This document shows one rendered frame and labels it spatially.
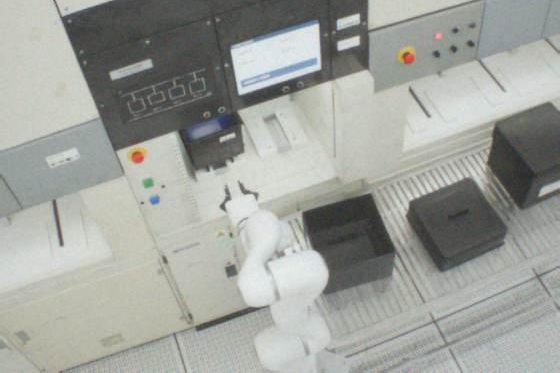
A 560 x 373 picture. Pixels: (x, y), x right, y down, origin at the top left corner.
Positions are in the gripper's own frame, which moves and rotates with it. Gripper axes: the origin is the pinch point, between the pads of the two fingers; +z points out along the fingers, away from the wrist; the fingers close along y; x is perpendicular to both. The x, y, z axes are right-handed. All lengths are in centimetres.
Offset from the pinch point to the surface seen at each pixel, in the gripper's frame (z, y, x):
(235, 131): 33.1, 9.6, -9.9
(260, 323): 6, -2, -119
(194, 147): 32.2, -7.1, -10.1
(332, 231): -4, 33, -42
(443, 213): -19, 73, -33
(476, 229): -30, 81, -33
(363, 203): -3, 46, -31
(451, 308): -23, 87, -119
